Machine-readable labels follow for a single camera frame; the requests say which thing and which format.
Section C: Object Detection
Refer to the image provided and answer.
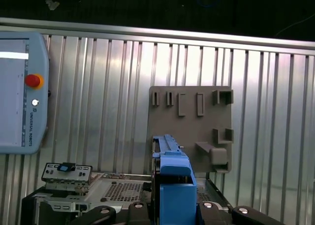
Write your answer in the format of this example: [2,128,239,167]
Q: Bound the pale crumpled scrap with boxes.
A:
[45,0,60,11]

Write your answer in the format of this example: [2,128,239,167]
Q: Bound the black expansion slot bracket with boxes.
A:
[41,162,93,186]

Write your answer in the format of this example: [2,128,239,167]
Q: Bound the pale blue teach pendant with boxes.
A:
[0,31,50,155]

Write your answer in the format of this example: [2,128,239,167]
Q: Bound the hard disk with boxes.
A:
[150,134,205,225]

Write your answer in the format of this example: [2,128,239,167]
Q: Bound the black PC case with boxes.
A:
[21,172,234,225]

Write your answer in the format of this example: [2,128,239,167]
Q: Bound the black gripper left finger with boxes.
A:
[70,201,151,225]

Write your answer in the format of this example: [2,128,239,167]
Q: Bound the grey parts rack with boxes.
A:
[147,86,234,174]

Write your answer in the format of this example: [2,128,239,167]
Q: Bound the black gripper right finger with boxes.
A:
[196,202,280,225]

